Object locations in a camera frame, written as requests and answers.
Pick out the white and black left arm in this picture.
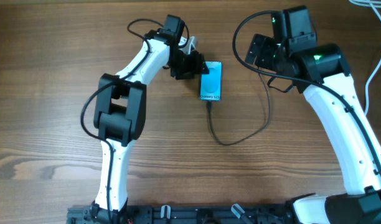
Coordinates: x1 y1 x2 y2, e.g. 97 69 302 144
85 15 209 223

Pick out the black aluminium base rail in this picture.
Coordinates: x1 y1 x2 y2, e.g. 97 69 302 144
67 203 299 224

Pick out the black USB charging cable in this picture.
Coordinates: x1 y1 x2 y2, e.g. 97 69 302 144
206 65 271 146

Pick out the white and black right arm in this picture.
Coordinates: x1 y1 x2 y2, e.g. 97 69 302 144
243 6 381 223

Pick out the blue Galaxy smartphone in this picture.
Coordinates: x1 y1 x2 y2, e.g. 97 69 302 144
199 61 222 101

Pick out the white power strip cord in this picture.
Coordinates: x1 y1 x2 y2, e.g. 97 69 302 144
349 0 381 116

